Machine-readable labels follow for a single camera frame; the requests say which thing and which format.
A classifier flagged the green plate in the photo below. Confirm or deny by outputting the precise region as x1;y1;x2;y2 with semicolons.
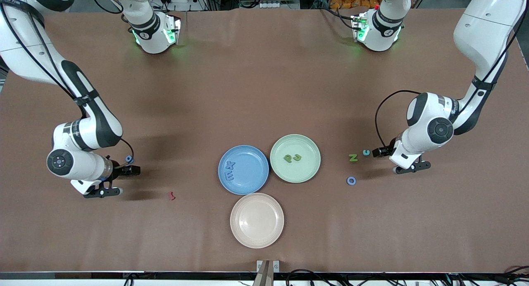
270;134;322;184

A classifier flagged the blue plate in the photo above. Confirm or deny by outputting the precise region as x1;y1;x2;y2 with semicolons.
218;145;270;195

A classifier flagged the beige plate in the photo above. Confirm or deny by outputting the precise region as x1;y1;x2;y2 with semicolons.
230;193;285;249

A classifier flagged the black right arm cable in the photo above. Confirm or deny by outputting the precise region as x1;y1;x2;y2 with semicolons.
0;0;135;167

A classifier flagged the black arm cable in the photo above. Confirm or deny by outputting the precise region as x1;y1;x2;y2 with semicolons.
0;0;135;167
374;1;529;152

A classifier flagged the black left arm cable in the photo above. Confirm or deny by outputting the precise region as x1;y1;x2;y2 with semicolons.
374;1;529;152

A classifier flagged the silver bracket on table edge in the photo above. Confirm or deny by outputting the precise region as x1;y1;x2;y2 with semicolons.
253;260;281;286

